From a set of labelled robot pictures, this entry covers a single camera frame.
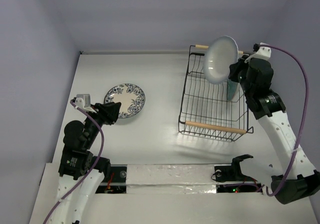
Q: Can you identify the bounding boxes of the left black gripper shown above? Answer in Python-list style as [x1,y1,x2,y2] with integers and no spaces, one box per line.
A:
[84,100,121,148]

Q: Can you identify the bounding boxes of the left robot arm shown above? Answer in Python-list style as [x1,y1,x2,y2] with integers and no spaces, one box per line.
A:
[43,95,122,224]

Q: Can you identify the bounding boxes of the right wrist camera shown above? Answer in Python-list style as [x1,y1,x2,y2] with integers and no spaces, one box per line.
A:
[244,42,272,63]

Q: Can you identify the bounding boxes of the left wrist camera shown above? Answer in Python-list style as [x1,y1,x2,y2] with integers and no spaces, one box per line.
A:
[74,94,91,110]

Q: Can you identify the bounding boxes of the red plate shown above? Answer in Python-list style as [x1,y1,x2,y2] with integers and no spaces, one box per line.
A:
[226,79,238,102]

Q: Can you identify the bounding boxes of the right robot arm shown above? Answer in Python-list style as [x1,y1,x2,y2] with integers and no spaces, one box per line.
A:
[228,57,320,205]

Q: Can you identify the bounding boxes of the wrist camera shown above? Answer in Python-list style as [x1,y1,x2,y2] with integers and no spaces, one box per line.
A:
[74,94,91,110]
[244,42,272,63]

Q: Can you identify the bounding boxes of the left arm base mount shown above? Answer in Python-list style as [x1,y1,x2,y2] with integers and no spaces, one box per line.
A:
[95,165,127,194]

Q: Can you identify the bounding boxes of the black wire dish rack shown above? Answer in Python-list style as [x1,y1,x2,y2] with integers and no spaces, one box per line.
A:
[178,44,254,142]

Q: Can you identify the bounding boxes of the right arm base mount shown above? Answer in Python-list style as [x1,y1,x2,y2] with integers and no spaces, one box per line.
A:
[211,154,263,194]

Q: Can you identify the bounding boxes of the blue patterned plate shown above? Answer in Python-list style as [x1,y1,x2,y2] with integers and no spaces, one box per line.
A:
[104,83,146,119]

